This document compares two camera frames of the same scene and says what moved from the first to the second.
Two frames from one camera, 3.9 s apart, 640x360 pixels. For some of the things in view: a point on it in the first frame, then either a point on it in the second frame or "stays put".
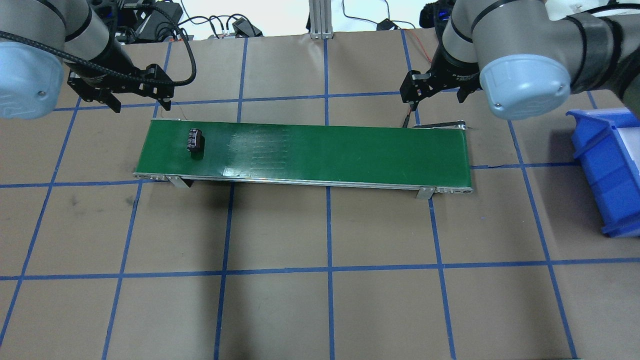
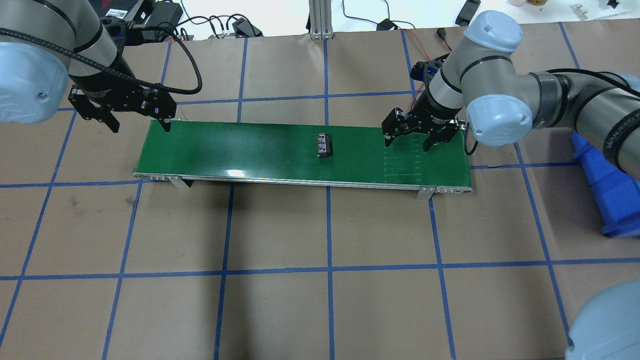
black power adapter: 244,28 stays put
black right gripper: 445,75 → 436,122
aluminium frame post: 321,19 stays put
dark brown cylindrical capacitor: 196,143 → 323,144
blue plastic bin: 607,142 stays put
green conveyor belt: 428,159 stays put
